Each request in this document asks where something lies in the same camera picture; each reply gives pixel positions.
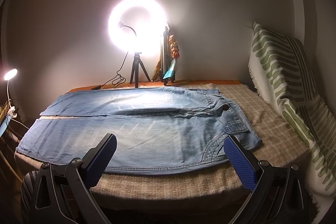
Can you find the bright ring light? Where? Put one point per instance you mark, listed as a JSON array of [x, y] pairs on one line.
[[137, 26]]

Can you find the light blue denim pants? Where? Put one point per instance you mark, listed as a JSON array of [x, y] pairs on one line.
[[159, 131]]

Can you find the striped dark basket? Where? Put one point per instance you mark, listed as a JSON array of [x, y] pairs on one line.
[[27, 190]]

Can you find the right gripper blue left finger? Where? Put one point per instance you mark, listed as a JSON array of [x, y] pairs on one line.
[[96, 160]]

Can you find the green white patterned pillow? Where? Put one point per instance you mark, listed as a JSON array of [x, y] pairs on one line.
[[282, 76]]

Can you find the blue chair seat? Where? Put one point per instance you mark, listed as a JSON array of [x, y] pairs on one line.
[[4, 124]]

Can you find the beige plaid bed blanket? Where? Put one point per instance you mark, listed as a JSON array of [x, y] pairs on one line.
[[279, 144]]

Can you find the black ring light tripod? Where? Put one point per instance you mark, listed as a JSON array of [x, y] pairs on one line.
[[134, 77]]

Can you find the orange braided fabric strip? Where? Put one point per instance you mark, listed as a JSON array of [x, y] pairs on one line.
[[174, 49]]

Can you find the folded silver black tripod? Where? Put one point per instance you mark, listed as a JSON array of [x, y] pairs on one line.
[[167, 70]]

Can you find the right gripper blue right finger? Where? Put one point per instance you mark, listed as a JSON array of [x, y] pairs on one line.
[[243, 162]]

